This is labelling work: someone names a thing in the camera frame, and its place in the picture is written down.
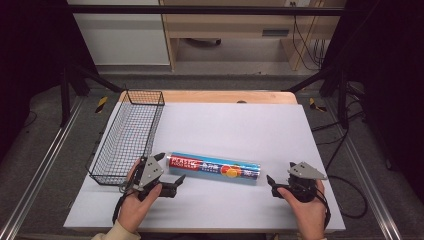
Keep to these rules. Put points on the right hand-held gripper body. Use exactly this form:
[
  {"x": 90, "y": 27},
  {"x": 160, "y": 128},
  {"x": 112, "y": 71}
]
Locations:
[{"x": 305, "y": 171}]

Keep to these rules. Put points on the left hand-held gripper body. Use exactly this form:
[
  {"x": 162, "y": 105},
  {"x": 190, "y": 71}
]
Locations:
[{"x": 151, "y": 170}]

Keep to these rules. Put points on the plastic wrap roll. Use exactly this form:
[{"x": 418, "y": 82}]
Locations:
[{"x": 213, "y": 166}]

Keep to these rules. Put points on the person's left hand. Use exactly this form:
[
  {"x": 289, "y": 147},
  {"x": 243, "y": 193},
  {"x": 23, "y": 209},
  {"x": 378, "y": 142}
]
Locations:
[{"x": 135, "y": 206}]

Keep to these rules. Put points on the person's right hand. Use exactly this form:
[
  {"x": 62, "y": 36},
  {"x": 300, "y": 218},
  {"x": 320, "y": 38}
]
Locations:
[{"x": 308, "y": 213}]

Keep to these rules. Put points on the white table sheet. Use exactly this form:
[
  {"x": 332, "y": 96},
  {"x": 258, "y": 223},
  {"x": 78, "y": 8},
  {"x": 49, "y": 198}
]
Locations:
[{"x": 233, "y": 130}]

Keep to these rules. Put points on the person's beige sleeve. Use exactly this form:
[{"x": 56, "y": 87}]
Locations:
[{"x": 115, "y": 234}]

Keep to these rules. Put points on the black metal stand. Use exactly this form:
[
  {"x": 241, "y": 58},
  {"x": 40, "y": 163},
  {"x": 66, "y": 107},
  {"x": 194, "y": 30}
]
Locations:
[
  {"x": 66, "y": 96},
  {"x": 341, "y": 100}
]

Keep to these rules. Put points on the wooden table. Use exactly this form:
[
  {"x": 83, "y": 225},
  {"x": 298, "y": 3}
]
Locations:
[{"x": 226, "y": 96}]

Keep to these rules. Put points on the dark curtain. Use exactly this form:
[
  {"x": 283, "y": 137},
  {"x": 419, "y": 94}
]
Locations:
[
  {"x": 30, "y": 60},
  {"x": 390, "y": 83}
]

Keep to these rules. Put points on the white cabinet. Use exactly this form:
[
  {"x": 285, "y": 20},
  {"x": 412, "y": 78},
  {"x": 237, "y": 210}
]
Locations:
[{"x": 123, "y": 36}]

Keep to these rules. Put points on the light wooden desk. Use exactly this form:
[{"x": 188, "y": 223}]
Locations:
[{"x": 233, "y": 25}]

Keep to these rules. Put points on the black metal crossbar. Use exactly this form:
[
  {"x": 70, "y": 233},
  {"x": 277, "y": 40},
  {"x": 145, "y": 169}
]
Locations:
[{"x": 206, "y": 10}]

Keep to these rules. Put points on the aluminium floor rail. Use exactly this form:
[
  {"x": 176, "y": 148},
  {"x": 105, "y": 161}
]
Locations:
[
  {"x": 366, "y": 180},
  {"x": 43, "y": 166}
]

